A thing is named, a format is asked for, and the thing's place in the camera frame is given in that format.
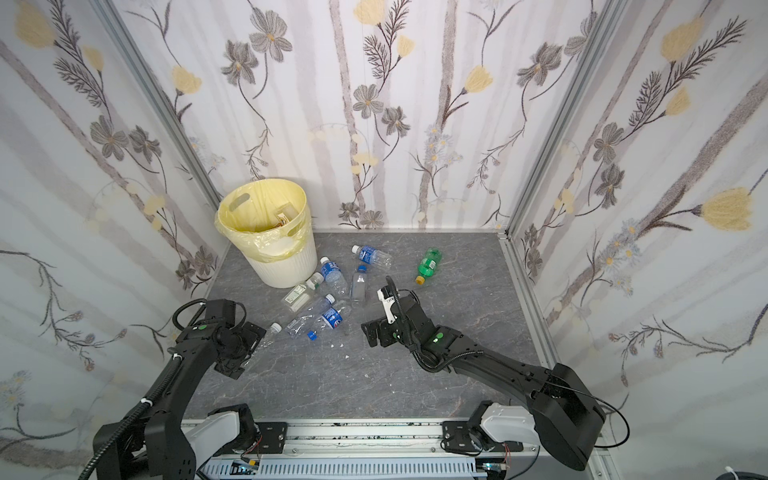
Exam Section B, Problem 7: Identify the clear bottle blue label white cap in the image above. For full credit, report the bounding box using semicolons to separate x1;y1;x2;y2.
351;245;393;270

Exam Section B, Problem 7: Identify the clear square bottle white cap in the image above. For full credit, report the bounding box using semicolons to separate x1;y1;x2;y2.
275;202;299;226
282;272;324;313

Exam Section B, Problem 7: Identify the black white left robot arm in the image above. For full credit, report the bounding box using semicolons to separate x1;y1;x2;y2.
79;298;267;479

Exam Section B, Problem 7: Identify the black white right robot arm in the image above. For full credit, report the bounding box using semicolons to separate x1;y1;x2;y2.
361;278;622;471

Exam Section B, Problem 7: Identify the white bin yellow bag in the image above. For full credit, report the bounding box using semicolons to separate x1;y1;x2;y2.
214;178;318;288

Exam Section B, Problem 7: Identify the clear bottle blue label upright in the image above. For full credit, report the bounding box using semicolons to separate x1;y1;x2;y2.
320;257;350;298

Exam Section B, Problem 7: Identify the crushed clear bottle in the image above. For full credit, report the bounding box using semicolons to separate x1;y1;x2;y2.
286;294;336;337

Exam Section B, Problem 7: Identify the small green bottle yellow cap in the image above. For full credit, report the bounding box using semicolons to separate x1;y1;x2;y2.
415;248;442;285

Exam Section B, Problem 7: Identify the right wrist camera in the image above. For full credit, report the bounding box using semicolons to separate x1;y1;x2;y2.
377;286;398;325

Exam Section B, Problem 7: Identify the aluminium mounting rail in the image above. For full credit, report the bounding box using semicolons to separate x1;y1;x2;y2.
179;418;613;480

